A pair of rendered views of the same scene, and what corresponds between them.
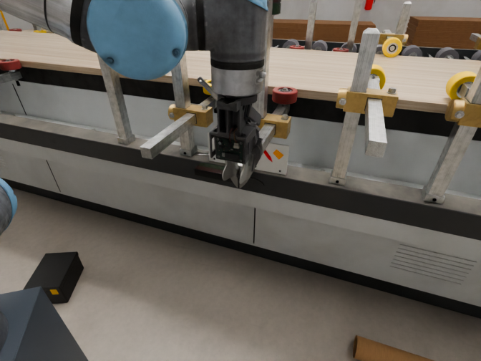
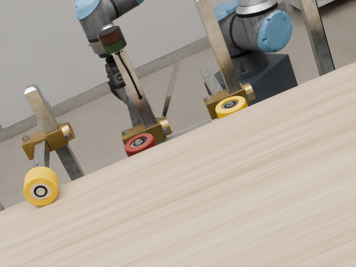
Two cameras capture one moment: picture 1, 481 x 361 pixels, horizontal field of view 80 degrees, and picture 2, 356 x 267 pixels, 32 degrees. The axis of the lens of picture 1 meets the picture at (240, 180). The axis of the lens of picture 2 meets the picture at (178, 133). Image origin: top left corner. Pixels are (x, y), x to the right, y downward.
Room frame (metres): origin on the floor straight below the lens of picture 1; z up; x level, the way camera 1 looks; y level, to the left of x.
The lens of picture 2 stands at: (2.29, -0.51, 1.60)
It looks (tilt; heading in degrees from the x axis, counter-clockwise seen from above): 27 degrees down; 161
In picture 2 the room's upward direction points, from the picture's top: 23 degrees counter-clockwise
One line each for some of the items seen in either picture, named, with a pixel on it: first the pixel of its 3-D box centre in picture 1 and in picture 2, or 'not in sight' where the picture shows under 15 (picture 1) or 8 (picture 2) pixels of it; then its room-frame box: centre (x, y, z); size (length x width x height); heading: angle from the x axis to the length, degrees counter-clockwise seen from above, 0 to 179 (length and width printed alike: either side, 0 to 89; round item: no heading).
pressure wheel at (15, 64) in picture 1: (13, 72); not in sight; (1.35, 1.03, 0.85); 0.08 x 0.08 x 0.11
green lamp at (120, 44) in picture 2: (268, 8); (114, 44); (0.84, -0.07, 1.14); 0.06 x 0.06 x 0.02
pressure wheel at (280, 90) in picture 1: (283, 105); (146, 158); (0.92, -0.14, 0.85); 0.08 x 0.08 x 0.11
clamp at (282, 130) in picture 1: (266, 124); (147, 134); (0.79, -0.08, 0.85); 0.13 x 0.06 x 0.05; 70
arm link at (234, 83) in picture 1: (239, 79); (104, 42); (0.51, 0.00, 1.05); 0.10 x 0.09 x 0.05; 70
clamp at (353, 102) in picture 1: (365, 100); (48, 139); (0.70, -0.31, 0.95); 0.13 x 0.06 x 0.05; 70
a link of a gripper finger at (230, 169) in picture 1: (229, 171); not in sight; (0.51, 0.02, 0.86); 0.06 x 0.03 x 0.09; 160
